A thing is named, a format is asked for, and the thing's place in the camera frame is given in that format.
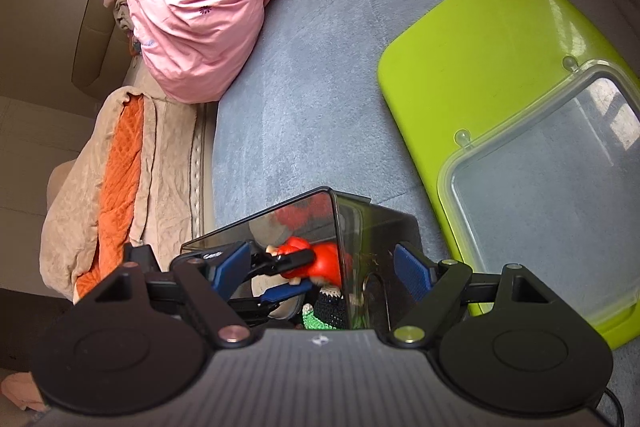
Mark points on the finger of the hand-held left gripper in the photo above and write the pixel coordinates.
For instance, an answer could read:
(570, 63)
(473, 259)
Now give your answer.
(287, 262)
(285, 293)

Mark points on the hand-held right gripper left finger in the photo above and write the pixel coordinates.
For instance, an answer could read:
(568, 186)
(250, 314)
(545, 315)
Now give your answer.
(229, 268)

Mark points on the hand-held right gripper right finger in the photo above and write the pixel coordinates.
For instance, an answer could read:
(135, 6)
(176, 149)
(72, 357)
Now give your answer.
(412, 272)

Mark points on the smoky transparent storage box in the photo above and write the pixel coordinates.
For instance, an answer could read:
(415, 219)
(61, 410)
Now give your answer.
(380, 237)

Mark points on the green black crochet doll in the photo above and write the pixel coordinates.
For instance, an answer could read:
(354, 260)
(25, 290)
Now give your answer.
(330, 309)

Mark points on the beige orange blanket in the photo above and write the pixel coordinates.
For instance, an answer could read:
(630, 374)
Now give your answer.
(125, 187)

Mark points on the grey fleece mat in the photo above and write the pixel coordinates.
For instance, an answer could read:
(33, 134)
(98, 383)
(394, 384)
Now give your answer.
(325, 107)

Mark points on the pink cloth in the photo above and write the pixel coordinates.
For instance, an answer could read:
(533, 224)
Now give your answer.
(20, 389)

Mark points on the green lid with clear flap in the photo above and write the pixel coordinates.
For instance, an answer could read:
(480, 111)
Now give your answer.
(480, 72)

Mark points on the patterned cloth pile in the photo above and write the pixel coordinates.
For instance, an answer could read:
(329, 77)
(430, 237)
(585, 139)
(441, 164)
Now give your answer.
(120, 12)

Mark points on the pink quilt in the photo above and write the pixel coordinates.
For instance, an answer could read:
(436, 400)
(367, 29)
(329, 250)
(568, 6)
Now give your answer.
(210, 7)

